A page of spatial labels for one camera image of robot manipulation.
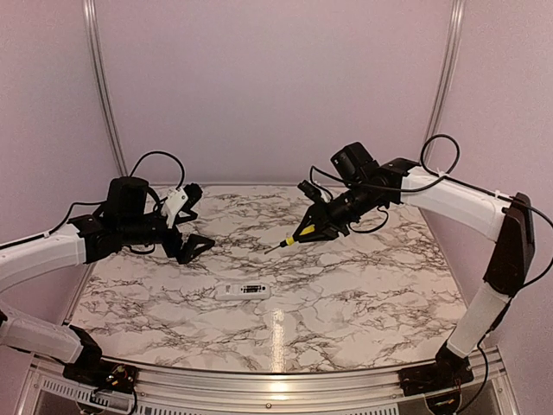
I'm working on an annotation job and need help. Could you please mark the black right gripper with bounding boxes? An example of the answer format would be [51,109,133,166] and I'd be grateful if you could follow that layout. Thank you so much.
[294,181,385,241]

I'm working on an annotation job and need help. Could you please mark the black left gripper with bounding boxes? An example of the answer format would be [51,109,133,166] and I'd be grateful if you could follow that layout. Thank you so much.
[119,211,215,263]

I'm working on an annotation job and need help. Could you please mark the yellow handled screwdriver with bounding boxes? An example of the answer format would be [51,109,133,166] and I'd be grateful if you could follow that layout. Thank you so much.
[264,225,315,254]

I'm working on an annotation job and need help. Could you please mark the white remote control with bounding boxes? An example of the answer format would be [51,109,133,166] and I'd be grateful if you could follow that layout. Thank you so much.
[214,283,271,301]

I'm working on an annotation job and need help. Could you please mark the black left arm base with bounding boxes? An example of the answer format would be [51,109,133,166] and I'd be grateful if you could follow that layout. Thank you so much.
[63,360,137,394]

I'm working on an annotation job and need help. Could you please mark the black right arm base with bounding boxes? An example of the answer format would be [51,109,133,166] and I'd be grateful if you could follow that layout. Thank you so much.
[398,358,474,396]

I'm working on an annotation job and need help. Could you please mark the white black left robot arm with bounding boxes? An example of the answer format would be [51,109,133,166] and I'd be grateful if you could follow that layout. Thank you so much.
[1,176,214,385]

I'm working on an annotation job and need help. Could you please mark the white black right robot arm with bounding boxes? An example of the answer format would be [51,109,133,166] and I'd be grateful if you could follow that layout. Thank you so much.
[280,142,535,387]

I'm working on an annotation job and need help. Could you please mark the battery in remote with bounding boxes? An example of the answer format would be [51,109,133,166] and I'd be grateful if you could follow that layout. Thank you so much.
[241,284,266,293]

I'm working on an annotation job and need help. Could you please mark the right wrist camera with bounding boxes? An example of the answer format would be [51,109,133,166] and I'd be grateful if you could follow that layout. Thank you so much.
[297,180,333,203]

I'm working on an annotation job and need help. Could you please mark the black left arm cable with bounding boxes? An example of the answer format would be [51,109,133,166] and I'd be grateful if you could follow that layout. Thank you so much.
[129,150,187,191]

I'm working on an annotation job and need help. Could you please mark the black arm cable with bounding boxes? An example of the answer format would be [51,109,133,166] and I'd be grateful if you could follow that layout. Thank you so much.
[308,133,553,286]
[129,150,187,191]

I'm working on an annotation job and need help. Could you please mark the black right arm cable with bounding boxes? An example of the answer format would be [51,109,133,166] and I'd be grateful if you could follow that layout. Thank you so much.
[308,133,553,286]

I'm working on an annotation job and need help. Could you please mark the aluminium table front rail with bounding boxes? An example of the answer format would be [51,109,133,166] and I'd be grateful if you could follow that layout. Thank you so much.
[16,348,521,414]

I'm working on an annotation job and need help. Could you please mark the right aluminium corner post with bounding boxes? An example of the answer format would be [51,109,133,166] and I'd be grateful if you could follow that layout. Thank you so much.
[425,0,466,139]

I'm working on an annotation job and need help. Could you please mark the aluminium corner post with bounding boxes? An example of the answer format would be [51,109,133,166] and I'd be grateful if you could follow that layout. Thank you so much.
[425,0,466,139]
[82,0,129,176]

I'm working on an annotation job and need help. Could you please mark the left aluminium corner post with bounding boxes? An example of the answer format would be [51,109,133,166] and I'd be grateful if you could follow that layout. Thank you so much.
[82,0,129,176]

